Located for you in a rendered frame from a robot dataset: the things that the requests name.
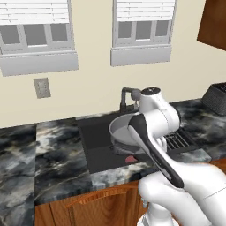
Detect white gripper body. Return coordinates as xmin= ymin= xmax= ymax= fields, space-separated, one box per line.
xmin=155 ymin=135 xmax=170 ymax=154

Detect silver metal pot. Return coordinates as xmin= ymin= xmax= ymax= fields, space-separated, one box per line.
xmin=108 ymin=114 xmax=148 ymax=156

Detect dark sink tap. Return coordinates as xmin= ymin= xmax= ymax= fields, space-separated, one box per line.
xmin=118 ymin=87 xmax=142 ymax=115

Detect black kitchen sink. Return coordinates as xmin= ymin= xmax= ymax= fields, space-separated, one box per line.
xmin=76 ymin=110 xmax=210 ymax=175

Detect dark drain rack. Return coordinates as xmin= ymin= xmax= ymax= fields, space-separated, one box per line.
xmin=163 ymin=130 xmax=191 ymax=151

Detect small red object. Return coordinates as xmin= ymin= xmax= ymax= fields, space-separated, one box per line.
xmin=124 ymin=155 xmax=139 ymax=164

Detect brown base cupboard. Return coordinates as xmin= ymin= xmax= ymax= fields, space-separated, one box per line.
xmin=209 ymin=157 xmax=226 ymax=175

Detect brown cupboard door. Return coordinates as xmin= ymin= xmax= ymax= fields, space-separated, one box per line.
xmin=48 ymin=180 xmax=148 ymax=226

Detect narrow window with blind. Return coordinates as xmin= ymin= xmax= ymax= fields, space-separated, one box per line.
xmin=109 ymin=0 xmax=178 ymax=68

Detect narrow brown cupboard front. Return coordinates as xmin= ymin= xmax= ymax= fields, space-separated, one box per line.
xmin=34 ymin=201 xmax=55 ymax=226

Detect wide window with blind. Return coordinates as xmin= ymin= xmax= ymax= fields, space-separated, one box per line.
xmin=0 ymin=0 xmax=79 ymax=78

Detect curved wooden door handle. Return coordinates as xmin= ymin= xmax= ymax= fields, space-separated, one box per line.
xmin=63 ymin=185 xmax=139 ymax=210

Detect brown wall cupboard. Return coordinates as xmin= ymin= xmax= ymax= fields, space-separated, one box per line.
xmin=196 ymin=0 xmax=226 ymax=52

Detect grey wall switch plate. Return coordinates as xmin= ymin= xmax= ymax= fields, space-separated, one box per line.
xmin=33 ymin=77 xmax=52 ymax=100

